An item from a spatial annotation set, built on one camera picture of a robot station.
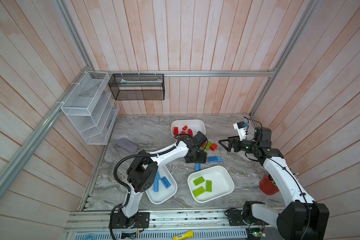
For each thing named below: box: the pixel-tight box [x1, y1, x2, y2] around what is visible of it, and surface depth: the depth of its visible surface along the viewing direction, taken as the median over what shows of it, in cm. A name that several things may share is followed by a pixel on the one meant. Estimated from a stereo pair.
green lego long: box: [193, 186, 206, 198], surface depth 83 cm
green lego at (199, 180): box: [193, 176, 205, 186], surface depth 87 cm
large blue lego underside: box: [208, 156, 218, 164], surface depth 95 cm
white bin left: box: [145, 165, 178, 205], surface depth 84 cm
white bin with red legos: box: [171, 119, 206, 136], surface depth 111 cm
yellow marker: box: [173, 230, 194, 240], surface depth 69 cm
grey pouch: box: [117, 138, 139, 153], surface depth 102 cm
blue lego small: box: [153, 179, 159, 192], surface depth 84 cm
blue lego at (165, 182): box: [161, 176, 171, 189], surface depth 85 cm
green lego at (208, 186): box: [205, 180, 212, 192], surface depth 85 cm
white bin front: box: [187, 165, 235, 203], surface depth 86 cm
